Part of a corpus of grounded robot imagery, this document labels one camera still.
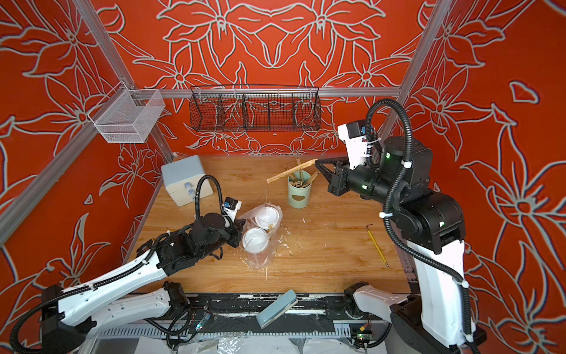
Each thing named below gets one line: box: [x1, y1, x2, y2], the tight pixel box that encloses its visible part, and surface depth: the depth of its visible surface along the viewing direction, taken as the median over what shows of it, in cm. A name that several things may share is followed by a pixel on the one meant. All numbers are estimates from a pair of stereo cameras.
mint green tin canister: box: [287, 169, 312, 209], surface depth 95 cm
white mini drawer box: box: [160, 154, 206, 208], surface depth 95 cm
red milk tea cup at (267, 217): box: [255, 205, 281, 231], surface depth 78 cm
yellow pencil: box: [365, 223, 390, 269], surface depth 89 cm
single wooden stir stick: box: [266, 157, 319, 184], surface depth 57 cm
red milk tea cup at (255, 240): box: [241, 227, 269, 255], surface depth 73 cm
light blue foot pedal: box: [255, 289, 298, 329], surface depth 71 cm
